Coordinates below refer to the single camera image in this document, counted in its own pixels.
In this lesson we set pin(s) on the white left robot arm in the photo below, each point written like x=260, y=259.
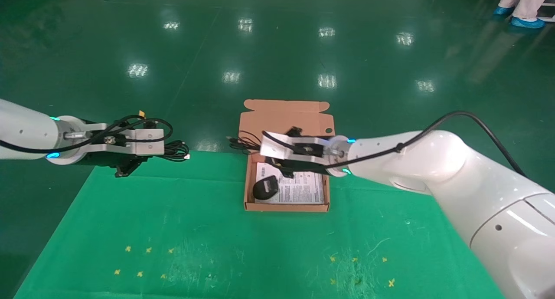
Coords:
x=26, y=129

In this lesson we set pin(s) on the person with blue shoe covers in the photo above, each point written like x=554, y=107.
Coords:
x=527, y=4

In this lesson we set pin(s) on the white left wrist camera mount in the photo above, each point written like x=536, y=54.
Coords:
x=147, y=147

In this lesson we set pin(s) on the green table cloth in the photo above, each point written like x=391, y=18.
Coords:
x=195, y=212

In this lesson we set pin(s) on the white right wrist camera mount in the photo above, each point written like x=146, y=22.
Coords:
x=273, y=146

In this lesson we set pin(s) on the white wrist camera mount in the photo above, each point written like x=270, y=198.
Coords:
x=147, y=147
x=273, y=146

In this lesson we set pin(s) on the white printed paper leaflet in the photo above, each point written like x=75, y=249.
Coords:
x=303, y=190

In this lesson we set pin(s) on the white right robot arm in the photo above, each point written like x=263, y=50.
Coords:
x=433, y=160

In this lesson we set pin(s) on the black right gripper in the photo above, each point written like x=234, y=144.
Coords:
x=312, y=169

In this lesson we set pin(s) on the open brown cardboard box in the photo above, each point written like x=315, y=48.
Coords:
x=282, y=116

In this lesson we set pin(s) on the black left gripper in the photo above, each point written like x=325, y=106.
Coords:
x=104, y=160

